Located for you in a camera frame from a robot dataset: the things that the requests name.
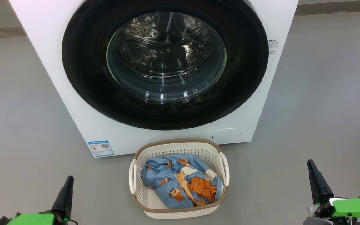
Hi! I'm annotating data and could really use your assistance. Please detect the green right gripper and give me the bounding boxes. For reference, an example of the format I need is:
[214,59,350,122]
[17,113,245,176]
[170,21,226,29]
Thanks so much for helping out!
[303,159,360,225]

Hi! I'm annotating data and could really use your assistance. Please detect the cream perforated laundry basket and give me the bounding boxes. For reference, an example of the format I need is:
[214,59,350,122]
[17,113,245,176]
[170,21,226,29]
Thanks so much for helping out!
[129,139,230,219]

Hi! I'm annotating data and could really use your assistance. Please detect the white front-load washing machine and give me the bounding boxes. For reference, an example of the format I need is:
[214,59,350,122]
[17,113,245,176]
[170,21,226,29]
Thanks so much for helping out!
[9,0,299,158]

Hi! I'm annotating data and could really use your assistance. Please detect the round filter cover flap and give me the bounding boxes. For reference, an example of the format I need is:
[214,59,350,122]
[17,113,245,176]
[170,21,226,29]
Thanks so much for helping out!
[210,128,241,144]

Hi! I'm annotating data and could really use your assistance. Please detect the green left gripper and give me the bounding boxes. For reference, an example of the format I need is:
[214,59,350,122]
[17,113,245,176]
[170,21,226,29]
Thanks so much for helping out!
[0,176,78,225]

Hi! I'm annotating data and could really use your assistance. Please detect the small printed text label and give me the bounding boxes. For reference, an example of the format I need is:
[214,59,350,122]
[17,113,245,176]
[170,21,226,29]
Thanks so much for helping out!
[268,39,279,55]

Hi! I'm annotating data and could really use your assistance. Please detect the blue garment small cartoon prints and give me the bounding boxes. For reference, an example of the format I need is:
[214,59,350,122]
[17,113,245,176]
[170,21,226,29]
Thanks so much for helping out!
[142,154,205,209]

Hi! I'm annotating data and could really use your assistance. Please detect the blue garment large orange print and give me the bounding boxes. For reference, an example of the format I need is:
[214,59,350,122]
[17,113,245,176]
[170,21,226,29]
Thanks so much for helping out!
[177,165,225,207]

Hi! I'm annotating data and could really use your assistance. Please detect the dark grey washer door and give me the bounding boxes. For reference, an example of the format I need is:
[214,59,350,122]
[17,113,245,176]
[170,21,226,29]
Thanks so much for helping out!
[62,0,269,131]

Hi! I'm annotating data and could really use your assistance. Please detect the blue energy label sticker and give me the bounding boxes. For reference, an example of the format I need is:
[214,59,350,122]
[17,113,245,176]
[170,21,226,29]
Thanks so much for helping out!
[88,140,114,157]

